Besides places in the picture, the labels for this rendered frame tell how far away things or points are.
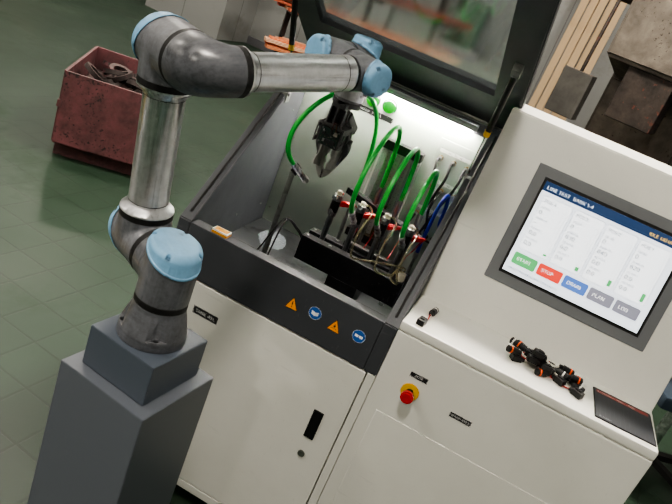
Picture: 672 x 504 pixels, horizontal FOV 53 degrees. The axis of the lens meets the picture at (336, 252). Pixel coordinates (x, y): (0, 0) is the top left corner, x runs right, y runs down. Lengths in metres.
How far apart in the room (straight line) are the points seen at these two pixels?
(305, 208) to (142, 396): 1.12
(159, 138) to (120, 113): 3.09
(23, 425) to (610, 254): 1.96
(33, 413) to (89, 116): 2.36
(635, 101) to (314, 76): 4.12
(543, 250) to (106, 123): 3.19
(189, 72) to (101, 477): 0.89
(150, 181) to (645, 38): 4.30
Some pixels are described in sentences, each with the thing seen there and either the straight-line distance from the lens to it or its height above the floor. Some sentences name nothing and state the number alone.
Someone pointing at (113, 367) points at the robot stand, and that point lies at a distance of 1.52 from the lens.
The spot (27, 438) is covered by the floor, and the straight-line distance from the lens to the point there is 2.56.
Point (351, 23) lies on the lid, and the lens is 2.10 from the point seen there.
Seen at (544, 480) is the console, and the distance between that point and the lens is 1.94.
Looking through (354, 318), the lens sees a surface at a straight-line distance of 1.83.
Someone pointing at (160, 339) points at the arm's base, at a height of 0.93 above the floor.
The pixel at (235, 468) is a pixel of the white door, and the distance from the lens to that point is 2.24.
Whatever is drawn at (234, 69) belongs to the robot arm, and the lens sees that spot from 1.27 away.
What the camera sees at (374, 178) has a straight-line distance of 2.25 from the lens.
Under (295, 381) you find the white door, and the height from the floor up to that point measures 0.65.
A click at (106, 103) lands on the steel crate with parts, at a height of 0.45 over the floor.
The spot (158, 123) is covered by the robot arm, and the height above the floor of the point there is 1.34.
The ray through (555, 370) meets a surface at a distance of 1.90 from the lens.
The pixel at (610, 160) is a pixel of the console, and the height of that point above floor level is 1.52.
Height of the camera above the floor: 1.76
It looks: 23 degrees down
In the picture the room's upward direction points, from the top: 22 degrees clockwise
